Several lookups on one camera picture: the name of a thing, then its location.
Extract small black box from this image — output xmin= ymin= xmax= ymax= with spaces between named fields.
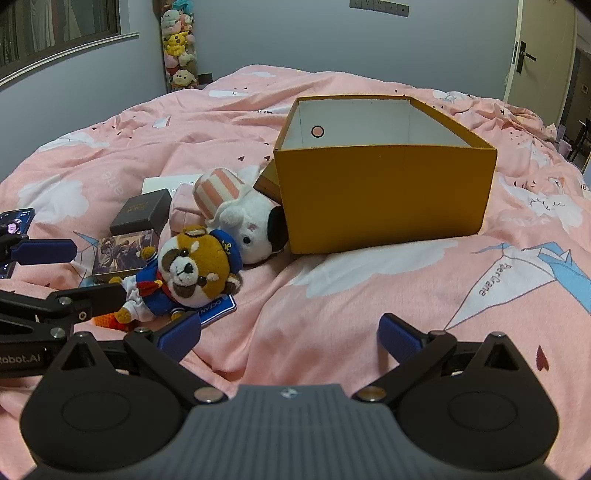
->
xmin=109 ymin=188 xmax=174 ymax=237

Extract brown cardboard lid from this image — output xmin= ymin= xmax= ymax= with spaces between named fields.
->
xmin=253 ymin=164 xmax=282 ymax=204

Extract white dog plush striped hat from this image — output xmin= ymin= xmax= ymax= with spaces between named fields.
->
xmin=191 ymin=166 xmax=291 ymax=265

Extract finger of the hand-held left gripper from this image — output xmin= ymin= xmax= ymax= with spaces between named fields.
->
xmin=0 ymin=282 xmax=129 ymax=344
xmin=0 ymin=233 xmax=78 ymax=269

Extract blue card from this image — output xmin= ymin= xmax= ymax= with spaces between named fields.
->
xmin=196 ymin=293 xmax=237 ymax=329

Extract pink snap wallet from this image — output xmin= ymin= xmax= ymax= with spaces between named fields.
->
xmin=168 ymin=182 xmax=218 ymax=234

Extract dark wooden furniture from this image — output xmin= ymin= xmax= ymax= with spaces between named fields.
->
xmin=556 ymin=117 xmax=591 ymax=174

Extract yellow cardboard box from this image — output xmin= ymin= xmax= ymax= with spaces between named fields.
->
xmin=273 ymin=95 xmax=498 ymax=256

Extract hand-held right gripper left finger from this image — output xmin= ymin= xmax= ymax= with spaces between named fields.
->
xmin=44 ymin=311 xmax=227 ymax=408

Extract cream door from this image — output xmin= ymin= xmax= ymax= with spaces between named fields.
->
xmin=503 ymin=0 xmax=578 ymax=125

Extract flat white box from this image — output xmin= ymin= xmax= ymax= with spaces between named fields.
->
xmin=141 ymin=173 xmax=204 ymax=197

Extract small orange toy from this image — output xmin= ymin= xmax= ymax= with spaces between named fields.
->
xmin=91 ymin=311 xmax=132 ymax=331

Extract grey wall sockets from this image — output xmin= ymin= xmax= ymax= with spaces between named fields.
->
xmin=349 ymin=0 xmax=410 ymax=18

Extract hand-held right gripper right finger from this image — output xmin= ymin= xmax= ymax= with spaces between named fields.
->
xmin=353 ymin=313 xmax=539 ymax=408

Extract illustrated card box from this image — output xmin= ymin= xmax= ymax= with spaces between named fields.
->
xmin=91 ymin=229 xmax=160 ymax=278

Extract black smartphone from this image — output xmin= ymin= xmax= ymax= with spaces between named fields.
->
xmin=0 ymin=208 xmax=37 ymax=278

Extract red panda sailor plush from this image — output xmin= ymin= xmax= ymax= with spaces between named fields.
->
xmin=113 ymin=224 xmax=244 ymax=324

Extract black door handle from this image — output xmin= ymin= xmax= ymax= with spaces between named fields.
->
xmin=513 ymin=41 xmax=537 ymax=75

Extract hanging column of plush toys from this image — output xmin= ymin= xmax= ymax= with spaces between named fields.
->
xmin=159 ymin=0 xmax=200 ymax=92

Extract dark framed window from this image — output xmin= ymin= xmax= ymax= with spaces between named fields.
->
xmin=0 ymin=0 xmax=139 ymax=86

